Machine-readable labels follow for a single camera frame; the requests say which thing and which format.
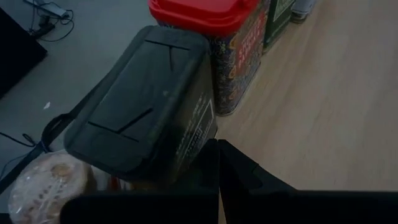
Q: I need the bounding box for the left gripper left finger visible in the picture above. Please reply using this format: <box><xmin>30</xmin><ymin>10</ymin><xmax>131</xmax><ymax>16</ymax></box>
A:
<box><xmin>174</xmin><ymin>139</ymin><xmax>220</xmax><ymax>224</ymax></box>

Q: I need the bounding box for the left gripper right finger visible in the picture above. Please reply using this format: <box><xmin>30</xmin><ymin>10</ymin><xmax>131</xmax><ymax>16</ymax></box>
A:
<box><xmin>219</xmin><ymin>139</ymin><xmax>296</xmax><ymax>224</ymax></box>

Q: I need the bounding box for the black-lid dark green tin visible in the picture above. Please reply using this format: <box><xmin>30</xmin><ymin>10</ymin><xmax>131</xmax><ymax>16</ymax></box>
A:
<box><xmin>63</xmin><ymin>25</ymin><xmax>218</xmax><ymax>184</ymax></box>

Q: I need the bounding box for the red-lid patterned spice tin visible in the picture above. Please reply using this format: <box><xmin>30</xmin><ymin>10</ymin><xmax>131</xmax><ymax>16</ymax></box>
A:
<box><xmin>147</xmin><ymin>0</ymin><xmax>271</xmax><ymax>116</ymax></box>

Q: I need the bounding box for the small clear-lid spice jar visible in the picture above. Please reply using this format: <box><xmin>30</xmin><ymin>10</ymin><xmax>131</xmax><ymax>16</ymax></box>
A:
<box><xmin>7</xmin><ymin>151</ymin><xmax>94</xmax><ymax>224</ymax></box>

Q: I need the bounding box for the green-lid spice jar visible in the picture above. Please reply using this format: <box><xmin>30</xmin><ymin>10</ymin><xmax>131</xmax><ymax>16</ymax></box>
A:
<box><xmin>262</xmin><ymin>0</ymin><xmax>296</xmax><ymax>54</ymax></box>

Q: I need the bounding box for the white-lid spice jar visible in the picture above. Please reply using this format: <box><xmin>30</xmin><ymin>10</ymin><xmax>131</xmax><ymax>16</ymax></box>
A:
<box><xmin>290</xmin><ymin>0</ymin><xmax>317</xmax><ymax>24</ymax></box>

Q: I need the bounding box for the black box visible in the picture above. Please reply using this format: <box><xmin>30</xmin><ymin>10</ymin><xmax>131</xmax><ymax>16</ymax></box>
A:
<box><xmin>0</xmin><ymin>7</ymin><xmax>49</xmax><ymax>100</ymax></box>

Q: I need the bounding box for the white power strip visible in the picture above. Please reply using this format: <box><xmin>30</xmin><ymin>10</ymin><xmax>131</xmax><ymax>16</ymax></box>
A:
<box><xmin>23</xmin><ymin>0</ymin><xmax>69</xmax><ymax>18</ymax></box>

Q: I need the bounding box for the blue cable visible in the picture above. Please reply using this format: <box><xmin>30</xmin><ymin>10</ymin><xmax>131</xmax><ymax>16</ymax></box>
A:
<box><xmin>30</xmin><ymin>139</ymin><xmax>52</xmax><ymax>155</ymax></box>

